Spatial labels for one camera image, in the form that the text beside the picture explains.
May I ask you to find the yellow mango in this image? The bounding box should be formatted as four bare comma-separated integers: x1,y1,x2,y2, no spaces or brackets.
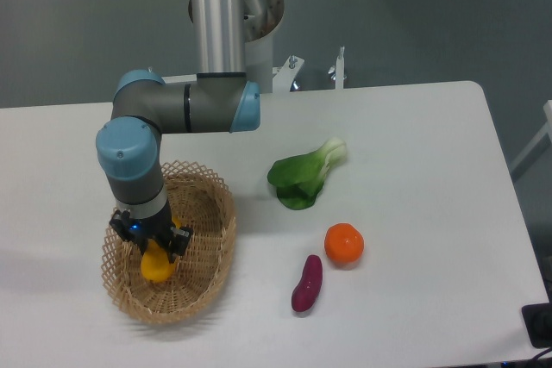
140,239,177,284

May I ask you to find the woven wicker basket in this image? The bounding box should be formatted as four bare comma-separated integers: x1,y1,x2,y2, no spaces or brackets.
101,161,236,324

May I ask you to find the green bok choy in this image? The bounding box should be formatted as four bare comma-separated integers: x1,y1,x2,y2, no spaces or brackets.
267,137,348,210

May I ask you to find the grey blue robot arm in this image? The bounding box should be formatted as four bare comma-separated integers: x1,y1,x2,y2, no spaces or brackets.
96,0,260,261

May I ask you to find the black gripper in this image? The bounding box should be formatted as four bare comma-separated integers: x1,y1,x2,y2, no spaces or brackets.
109,203,193,263

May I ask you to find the purple sweet potato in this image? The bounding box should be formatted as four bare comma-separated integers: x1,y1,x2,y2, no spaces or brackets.
291,254,323,313

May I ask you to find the black device at table edge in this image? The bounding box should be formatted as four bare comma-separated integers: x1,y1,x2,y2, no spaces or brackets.
521,303,551,348

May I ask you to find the white frame at right edge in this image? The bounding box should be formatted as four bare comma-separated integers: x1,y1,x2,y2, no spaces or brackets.
509,100,551,182

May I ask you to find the orange fruit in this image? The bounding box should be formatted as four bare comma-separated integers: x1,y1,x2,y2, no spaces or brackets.
324,223,365,264

